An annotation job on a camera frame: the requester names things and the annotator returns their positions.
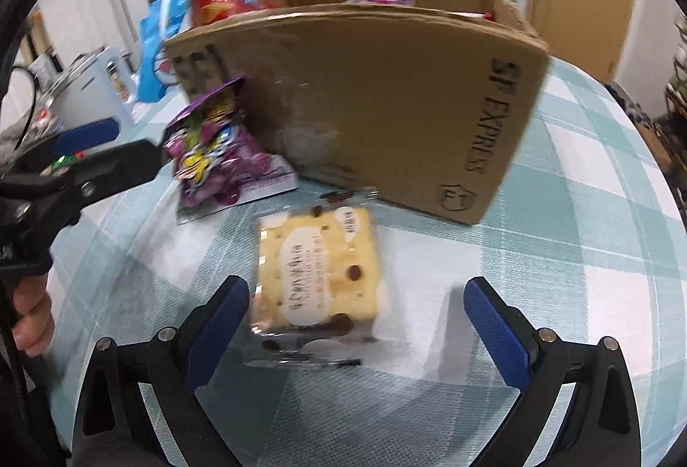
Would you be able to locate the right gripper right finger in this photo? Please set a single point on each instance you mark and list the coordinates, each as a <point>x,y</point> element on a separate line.
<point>601,426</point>

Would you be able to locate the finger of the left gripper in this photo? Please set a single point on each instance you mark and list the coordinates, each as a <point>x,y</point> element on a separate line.
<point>85,137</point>
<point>105,174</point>

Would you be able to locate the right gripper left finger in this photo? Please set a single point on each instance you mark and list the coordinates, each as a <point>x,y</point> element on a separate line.
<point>113,426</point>

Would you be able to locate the small purple snack bag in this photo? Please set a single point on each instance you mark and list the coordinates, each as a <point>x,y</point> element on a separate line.
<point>216,161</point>

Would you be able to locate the red cone snack bag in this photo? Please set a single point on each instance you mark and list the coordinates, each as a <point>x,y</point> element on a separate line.
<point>206,12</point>

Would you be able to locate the clear cake pastry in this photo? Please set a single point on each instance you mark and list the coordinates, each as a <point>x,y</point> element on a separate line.
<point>318,283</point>

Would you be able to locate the left hand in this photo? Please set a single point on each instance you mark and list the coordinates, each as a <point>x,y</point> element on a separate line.
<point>35,327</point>

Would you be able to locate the white appliance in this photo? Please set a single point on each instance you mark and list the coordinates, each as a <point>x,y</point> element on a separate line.
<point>96,86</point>

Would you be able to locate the blue Doraemon tote bag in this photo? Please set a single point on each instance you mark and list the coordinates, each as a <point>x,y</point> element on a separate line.
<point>165,19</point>

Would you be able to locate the checked teal tablecloth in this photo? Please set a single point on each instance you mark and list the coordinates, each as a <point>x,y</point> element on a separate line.
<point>584,237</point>

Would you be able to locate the SF Express cardboard box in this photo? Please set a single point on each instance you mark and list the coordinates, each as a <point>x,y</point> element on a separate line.
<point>424,101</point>

